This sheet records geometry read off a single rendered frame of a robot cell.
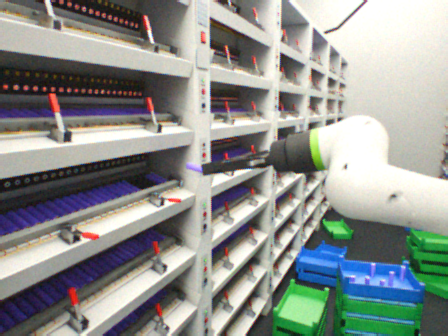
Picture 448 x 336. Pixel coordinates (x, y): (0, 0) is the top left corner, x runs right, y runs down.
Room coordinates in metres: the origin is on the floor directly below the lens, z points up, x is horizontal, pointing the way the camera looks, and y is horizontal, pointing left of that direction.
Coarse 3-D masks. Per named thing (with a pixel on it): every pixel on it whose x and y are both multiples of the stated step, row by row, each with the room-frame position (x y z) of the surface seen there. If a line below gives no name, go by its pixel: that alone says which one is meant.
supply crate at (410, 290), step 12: (348, 264) 1.35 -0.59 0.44; (360, 264) 1.33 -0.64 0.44; (384, 264) 1.31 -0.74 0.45; (408, 264) 1.28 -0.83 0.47; (348, 276) 1.17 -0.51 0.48; (360, 276) 1.30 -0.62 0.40; (384, 276) 1.30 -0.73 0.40; (396, 276) 1.29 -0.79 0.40; (408, 276) 1.26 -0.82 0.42; (348, 288) 1.16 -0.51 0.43; (360, 288) 1.15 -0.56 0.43; (372, 288) 1.14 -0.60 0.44; (384, 288) 1.13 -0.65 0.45; (396, 288) 1.12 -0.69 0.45; (408, 288) 1.12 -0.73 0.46; (420, 288) 1.10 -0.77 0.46; (408, 300) 1.11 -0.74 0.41; (420, 300) 1.10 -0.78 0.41
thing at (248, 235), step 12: (240, 228) 1.52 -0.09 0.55; (252, 228) 1.54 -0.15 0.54; (264, 228) 1.58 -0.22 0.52; (228, 240) 1.38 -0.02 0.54; (240, 240) 1.42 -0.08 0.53; (252, 240) 1.43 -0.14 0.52; (264, 240) 1.53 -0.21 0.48; (216, 252) 1.26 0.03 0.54; (228, 252) 1.31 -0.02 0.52; (240, 252) 1.34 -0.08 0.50; (252, 252) 1.39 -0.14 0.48; (216, 264) 1.21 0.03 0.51; (228, 264) 1.19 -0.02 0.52; (240, 264) 1.26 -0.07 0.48; (216, 276) 1.13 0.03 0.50; (228, 276) 1.16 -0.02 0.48; (216, 288) 1.07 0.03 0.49
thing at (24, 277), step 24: (120, 168) 0.91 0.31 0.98; (168, 168) 1.00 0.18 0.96; (0, 192) 0.62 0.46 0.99; (24, 192) 0.66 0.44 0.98; (192, 192) 0.96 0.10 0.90; (120, 216) 0.72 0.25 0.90; (144, 216) 0.75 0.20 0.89; (168, 216) 0.85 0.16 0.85; (48, 240) 0.57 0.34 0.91; (96, 240) 0.62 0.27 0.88; (120, 240) 0.69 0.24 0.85; (0, 264) 0.48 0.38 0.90; (24, 264) 0.49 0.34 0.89; (48, 264) 0.52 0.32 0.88; (72, 264) 0.58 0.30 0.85; (0, 288) 0.45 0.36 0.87; (24, 288) 0.49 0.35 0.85
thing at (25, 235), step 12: (144, 192) 0.82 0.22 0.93; (156, 192) 0.86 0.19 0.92; (108, 204) 0.71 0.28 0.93; (120, 204) 0.74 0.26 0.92; (72, 216) 0.63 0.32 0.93; (84, 216) 0.65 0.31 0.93; (96, 216) 0.68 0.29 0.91; (108, 216) 0.69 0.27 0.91; (36, 228) 0.56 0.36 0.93; (48, 228) 0.57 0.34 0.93; (0, 240) 0.50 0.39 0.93; (12, 240) 0.52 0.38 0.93; (24, 240) 0.54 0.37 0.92
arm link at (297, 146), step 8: (296, 128) 0.69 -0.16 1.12; (288, 136) 0.68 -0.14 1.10; (296, 136) 0.66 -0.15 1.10; (304, 136) 0.65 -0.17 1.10; (288, 144) 0.66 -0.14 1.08; (296, 144) 0.65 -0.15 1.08; (304, 144) 0.64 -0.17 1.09; (288, 152) 0.65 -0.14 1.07; (296, 152) 0.64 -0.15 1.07; (304, 152) 0.63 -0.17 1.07; (288, 160) 0.65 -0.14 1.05; (296, 160) 0.64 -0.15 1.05; (304, 160) 0.64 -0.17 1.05; (312, 160) 0.63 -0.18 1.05; (296, 168) 0.65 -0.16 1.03; (304, 168) 0.65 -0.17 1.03; (312, 168) 0.64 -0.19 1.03
